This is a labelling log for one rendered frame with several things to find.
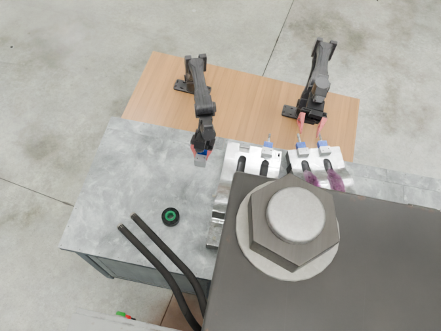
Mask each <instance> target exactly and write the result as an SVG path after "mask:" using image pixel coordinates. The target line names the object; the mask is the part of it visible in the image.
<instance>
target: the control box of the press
mask: <svg viewBox="0 0 441 331"><path fill-rule="evenodd" d="M66 331H182V330H176V329H173V328H168V327H164V326H158V325H155V324H150V323H146V322H140V321H137V320H136V319H135V318H132V317H131V316H129V315H126V314H125V313H123V312H120V311H118V312H116V314H115V315H108V314H105V313H99V312H96V311H90V310H87V309H82V308H77V310H76V312H75V313H73V314H72V317H71V319H70V322H69V325H68V327H67V330H66Z"/></svg>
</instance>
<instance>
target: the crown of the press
mask: <svg viewBox="0 0 441 331"><path fill-rule="evenodd" d="M201 331H441V211H438V210H432V209H429V208H422V207H419V206H413V205H408V204H402V203H398V202H392V201H388V200H382V199H378V198H372V197H368V196H362V195H358V194H352V193H348V192H341V191H338V190H331V189H328V188H322V187H316V186H314V185H312V184H310V183H308V182H306V181H304V180H302V179H300V178H299V177H297V176H295V175H293V174H291V173H288V174H287V175H285V176H283V177H281V178H279V179H275V178H271V177H265V176H261V175H255V174H251V173H244V172H240V171H236V172H235V173H234V174H233V177H232V183H231V187H230V193H229V197H228V202H227V206H226V212H225V216H224V222H223V226H222V231H221V235H220V241H219V247H218V251H217V257H216V260H215V266H214V270H213V276H212V280H211V286H210V290H209V295H208V299H207V305H206V309H205V315H204V319H203V324H202V328H201Z"/></svg>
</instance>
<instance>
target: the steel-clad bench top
mask: <svg viewBox="0 0 441 331"><path fill-rule="evenodd" d="M193 134H195V132H191V131H185V130H181V129H175V128H171V127H164V126H160V125H154V124H150V123H144V122H140V121H133V120H127V119H123V118H117V117H113V116H111V118H110V120H109V123H108V126H107V128H106V130H105V132H104V135H103V138H102V140H101V142H100V145H99V147H98V150H97V152H96V154H95V157H94V160H93V162H92V164H91V167H90V169H89V172H88V174H87V177H86V179H85V182H84V183H83V186H82V189H81V191H80V193H79V196H78V198H77V201H76V203H75V206H74V208H73V211H72V214H71V215H70V218H69V220H68V223H67V225H66V228H65V230H64V233H63V235H62V238H61V240H60V242H59V245H58V248H62V249H66V250H71V251H75V252H81V253H84V254H90V255H96V256H99V257H105V258H109V259H114V260H118V261H124V262H128V263H133V264H137V265H142V266H146V267H151V268H155V267H154V266H153V265H152V264H151V263H150V262H149V261H148V260H147V259H146V258H145V257H144V256H143V255H142V254H141V253H140V252H139V251H138V249H137V248H136V247H135V246H134V245H133V244H132V243H131V242H130V241H129V240H128V239H127V238H126V237H125V236H124V235H123V234H122V233H121V232H120V231H119V230H118V228H117V225H118V224H119V223H123V224H124V225H125V226H126V227H127V228H128V229H129V230H130V231H131V232H132V233H133V234H134V235H135V236H136V237H137V238H138V239H139V241H140V242H141V243H142V244H143V245H144V246H145V247H146V248H147V249H148V250H149V251H150V252H151V253H152V254H153V255H154V256H155V257H156V258H157V259H158V260H159V261H160V262H161V263H162V264H163V265H164V266H165V267H166V269H167V270H168V271H170V272H174V273H179V274H183V273H182V272H181V271H180V269H179V268H178V267H177V266H176V265H175V264H174V263H173V262H172V261H171V260H170V259H169V258H168V257H167V256H166V255H165V254H164V253H163V252H162V251H161V250H160V249H159V248H158V246H157V245H156V244H155V243H154V242H153V241H152V240H151V239H150V238H149V237H148V236H147V234H146V233H145V232H144V231H143V230H142V229H141V228H140V227H139V226H138V225H137V224H136V223H135V222H134V221H133V220H132V219H131V218H130V214H131V213H132V212H135V213H136V214H137V215H138V216H139V217H140V218H141V219H142V220H143V221H144V222H145V223H146V224H147V225H148V226H149V227H150V228H151V229H152V230H153V231H154V232H155V233H156V234H157V235H158V236H159V237H160V239H161V240H162V241H163V242H164V243H165V244H166V245H167V246H168V247H169V248H170V249H171V250H172V251H173V252H174V253H175V254H176V255H177V256H178V258H179V259H180V260H181V261H182V262H183V263H184V264H185V265H186V266H187V267H188V268H189V269H190V270H191V271H192V272H193V274H194V275H195V276H196V277H198V278H204V279H207V280H212V276H213V270H214V266H215V260H216V257H217V251H218V250H214V249H210V248H206V242H207V235H208V232H209V227H210V223H211V218H212V211H213V204H214V201H215V197H212V195H213V194H214V195H216V193H217V189H218V185H219V181H220V177H221V172H222V166H223V163H224V157H225V154H226V148H227V144H228V141H230V142H233V143H240V145H242V146H248V147H250V146H256V147H260V148H262V147H263V145H260V144H253V143H247V142H243V141H237V140H233V139H227V138H222V137H215V138H216V141H215V145H214V147H213V151H212V153H211V154H210V155H209V157H208V159H207V163H206V166H205V168H204V167H198V166H195V165H194V159H195V158H194V154H193V152H192V150H191V148H190V146H191V144H190V140H191V138H192V136H193ZM344 164H345V167H346V169H347V171H348V172H349V173H350V175H351V177H352V179H353V181H354V185H355V188H356V194H358V195H362V196H368V197H372V198H378V199H382V200H388V201H392V202H398V203H402V204H415V205H419V206H425V207H429V208H435V209H439V210H441V179H435V178H432V177H425V176H422V175H415V174H411V173H404V172H401V171H395V170H390V169H384V168H380V167H373V166H370V165H364V164H357V163H353V162H347V161H344ZM166 208H175V209H177V210H178V212H179V215H180V221H179V222H178V224H177V225H175V226H174V227H168V226H166V225H164V223H163V221H162V218H161V214H162V212H163V211H164V210H165V209H166ZM155 269H156V268H155Z"/></svg>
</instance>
